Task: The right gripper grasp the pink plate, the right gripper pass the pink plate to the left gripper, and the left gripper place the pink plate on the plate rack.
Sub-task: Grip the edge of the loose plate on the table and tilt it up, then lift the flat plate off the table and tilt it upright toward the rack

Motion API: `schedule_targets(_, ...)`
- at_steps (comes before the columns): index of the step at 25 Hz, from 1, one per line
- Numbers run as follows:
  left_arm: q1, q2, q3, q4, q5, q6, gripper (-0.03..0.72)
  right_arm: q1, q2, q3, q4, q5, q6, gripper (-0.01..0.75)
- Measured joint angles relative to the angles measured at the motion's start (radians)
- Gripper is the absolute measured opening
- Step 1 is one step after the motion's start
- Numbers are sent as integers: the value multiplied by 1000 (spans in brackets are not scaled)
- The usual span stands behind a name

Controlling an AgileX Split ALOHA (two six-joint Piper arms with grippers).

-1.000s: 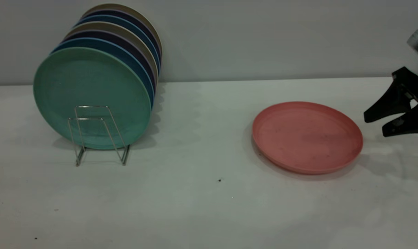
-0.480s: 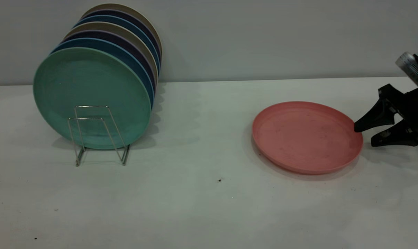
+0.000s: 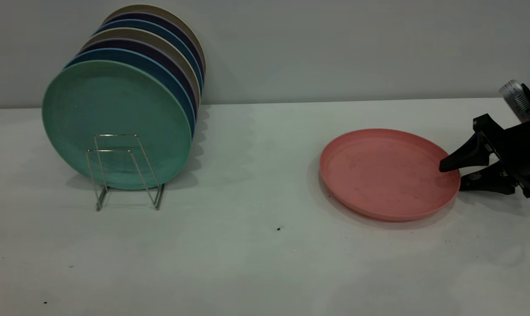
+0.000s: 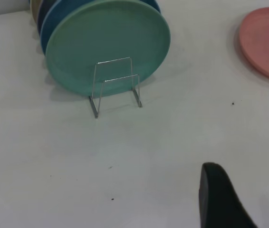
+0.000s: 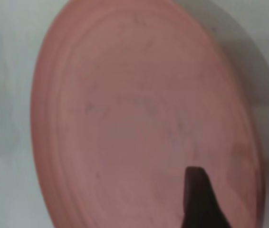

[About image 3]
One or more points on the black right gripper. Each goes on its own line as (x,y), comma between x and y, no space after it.
(521,149)

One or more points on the pink round plate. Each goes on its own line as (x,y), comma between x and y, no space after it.
(388,173)

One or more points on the blue round plate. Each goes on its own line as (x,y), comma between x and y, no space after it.
(133,23)
(133,55)

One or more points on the dark purple round plate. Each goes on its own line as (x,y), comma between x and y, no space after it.
(133,43)
(133,16)

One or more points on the green round plate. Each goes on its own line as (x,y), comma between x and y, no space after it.
(116,109)

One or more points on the beige round plate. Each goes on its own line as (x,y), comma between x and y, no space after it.
(133,33)
(133,9)

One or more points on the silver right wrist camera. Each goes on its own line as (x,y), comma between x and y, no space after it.
(517,101)

